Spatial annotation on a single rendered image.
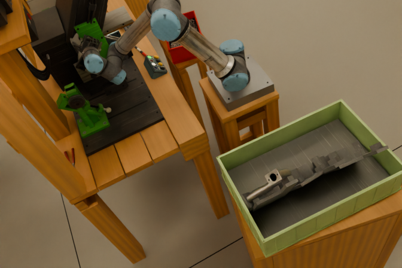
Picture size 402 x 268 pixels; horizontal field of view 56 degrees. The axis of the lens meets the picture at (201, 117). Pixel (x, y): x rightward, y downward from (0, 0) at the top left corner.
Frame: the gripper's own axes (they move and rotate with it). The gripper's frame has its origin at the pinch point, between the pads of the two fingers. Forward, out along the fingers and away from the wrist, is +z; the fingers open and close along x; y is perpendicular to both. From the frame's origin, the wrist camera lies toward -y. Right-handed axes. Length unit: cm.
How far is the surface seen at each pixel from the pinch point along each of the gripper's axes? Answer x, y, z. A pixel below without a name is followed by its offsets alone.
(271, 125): -100, 1, -39
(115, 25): -14.4, 11.4, 15.7
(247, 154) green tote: -67, -4, -72
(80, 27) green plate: 4.4, 6.9, 2.9
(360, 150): -87, 23, -103
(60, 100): 6.2, -22.7, -23.8
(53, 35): 14.2, -3.5, 9.6
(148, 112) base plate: -35.9, -16.3, -24.9
